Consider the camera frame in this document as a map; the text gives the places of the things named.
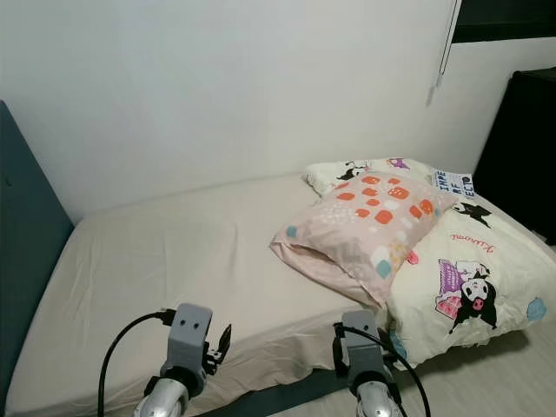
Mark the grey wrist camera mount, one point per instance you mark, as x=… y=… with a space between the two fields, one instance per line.
x=191 y=334
x=363 y=343

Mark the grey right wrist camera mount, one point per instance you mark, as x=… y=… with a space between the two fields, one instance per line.
x=363 y=343

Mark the blue upholstered headboard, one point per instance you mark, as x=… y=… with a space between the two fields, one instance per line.
x=30 y=243

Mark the cream cartoon-print comforter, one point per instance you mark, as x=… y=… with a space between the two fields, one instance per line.
x=504 y=261

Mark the pink orange-patterned pillow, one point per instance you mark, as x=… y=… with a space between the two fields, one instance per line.
x=356 y=226

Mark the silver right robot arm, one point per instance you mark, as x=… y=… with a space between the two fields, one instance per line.
x=378 y=401

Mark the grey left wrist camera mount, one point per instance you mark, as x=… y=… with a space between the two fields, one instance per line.
x=191 y=334

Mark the bed with white sheet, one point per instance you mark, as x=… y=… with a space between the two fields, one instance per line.
x=165 y=261

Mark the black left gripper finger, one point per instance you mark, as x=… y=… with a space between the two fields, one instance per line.
x=225 y=340

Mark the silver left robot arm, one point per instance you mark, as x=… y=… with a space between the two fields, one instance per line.
x=163 y=401

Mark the white book blue lettering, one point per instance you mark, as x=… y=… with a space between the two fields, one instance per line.
x=456 y=183

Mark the black wardrobe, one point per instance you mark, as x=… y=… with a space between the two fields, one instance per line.
x=521 y=148

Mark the thin grey hanging rod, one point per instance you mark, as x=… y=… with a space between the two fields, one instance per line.
x=449 y=39

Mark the dark window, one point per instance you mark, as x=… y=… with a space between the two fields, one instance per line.
x=508 y=19

